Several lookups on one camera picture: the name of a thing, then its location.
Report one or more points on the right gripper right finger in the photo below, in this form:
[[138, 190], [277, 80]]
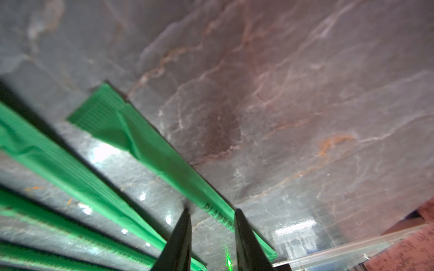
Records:
[[250, 256]]

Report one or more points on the right aluminium corner post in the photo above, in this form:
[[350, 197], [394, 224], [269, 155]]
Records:
[[346, 257]]

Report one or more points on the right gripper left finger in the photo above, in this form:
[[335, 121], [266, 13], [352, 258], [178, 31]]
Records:
[[176, 256]]

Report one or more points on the green straw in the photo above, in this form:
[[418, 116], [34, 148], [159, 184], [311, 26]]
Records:
[[29, 257], [110, 118], [31, 147], [18, 207]]

